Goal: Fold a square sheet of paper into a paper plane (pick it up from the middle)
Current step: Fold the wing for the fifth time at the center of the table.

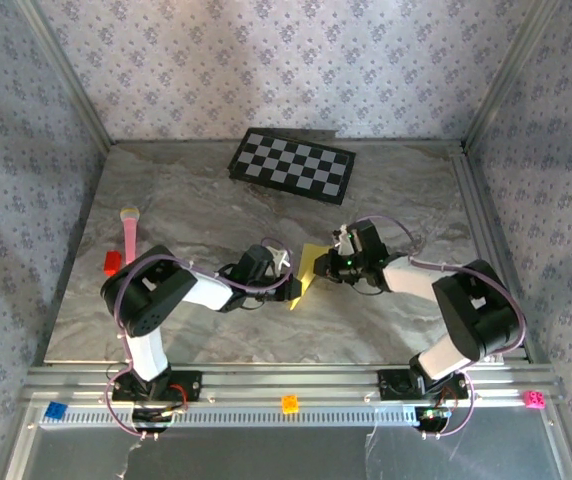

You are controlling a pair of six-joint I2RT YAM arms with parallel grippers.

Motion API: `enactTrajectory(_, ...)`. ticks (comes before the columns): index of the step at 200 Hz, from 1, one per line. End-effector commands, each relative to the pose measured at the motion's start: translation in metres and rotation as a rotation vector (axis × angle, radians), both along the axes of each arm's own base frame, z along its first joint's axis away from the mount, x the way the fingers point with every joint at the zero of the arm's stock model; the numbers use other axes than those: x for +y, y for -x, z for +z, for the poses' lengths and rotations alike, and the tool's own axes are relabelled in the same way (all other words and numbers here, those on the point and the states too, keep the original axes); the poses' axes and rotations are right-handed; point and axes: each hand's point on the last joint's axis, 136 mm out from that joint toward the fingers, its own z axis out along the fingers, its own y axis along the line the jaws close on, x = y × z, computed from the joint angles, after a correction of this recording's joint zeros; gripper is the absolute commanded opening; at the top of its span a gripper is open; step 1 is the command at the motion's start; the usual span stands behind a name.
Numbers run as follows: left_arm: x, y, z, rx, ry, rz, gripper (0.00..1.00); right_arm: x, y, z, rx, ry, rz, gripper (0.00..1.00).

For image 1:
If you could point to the black grey checkerboard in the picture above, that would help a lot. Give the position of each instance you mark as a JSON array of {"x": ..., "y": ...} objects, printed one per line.
[{"x": 291, "y": 167}]

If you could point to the red toy brick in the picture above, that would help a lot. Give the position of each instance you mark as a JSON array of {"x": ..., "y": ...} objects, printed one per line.
[{"x": 112, "y": 262}]

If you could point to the blue toy brick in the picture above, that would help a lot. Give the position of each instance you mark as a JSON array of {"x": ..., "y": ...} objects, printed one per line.
[{"x": 56, "y": 410}]

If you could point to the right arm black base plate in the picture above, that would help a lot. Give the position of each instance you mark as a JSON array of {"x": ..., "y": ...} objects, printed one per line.
[{"x": 391, "y": 385}]

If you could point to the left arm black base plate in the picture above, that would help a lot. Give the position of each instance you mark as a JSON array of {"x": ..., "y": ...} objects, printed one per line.
[{"x": 191, "y": 385}]

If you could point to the aluminium side rail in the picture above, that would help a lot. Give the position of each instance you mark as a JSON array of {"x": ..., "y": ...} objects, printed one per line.
[{"x": 471, "y": 190}]

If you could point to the aluminium frame post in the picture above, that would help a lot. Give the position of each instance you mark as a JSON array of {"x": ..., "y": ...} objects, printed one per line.
[
  {"x": 511, "y": 75},
  {"x": 66, "y": 75}
]

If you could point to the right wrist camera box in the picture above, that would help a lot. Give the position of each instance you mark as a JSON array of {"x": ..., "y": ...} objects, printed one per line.
[{"x": 343, "y": 242}]

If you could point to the orange toy brick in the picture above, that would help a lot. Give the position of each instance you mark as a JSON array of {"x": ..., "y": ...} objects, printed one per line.
[{"x": 290, "y": 404}]

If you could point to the pink toy brick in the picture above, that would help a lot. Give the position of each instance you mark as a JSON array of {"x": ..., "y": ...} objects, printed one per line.
[{"x": 535, "y": 399}]

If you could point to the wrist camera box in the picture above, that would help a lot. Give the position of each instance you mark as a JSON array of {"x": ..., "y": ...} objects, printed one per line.
[
  {"x": 343, "y": 242},
  {"x": 282, "y": 260}
]

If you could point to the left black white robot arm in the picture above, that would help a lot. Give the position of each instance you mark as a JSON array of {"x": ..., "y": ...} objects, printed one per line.
[{"x": 146, "y": 295}]

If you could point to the aluminium mounting rail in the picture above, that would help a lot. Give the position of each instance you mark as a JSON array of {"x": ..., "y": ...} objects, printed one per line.
[{"x": 286, "y": 380}]

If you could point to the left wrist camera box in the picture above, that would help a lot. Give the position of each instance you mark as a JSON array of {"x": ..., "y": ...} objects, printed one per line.
[{"x": 282, "y": 260}]

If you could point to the yellow square paper sheet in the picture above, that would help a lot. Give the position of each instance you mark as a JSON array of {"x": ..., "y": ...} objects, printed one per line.
[{"x": 307, "y": 272}]

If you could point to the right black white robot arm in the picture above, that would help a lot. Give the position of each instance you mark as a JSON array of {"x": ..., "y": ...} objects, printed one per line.
[{"x": 471, "y": 310}]

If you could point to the grey metal sheet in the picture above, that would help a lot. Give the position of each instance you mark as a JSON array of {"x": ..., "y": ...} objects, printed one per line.
[{"x": 266, "y": 455}]

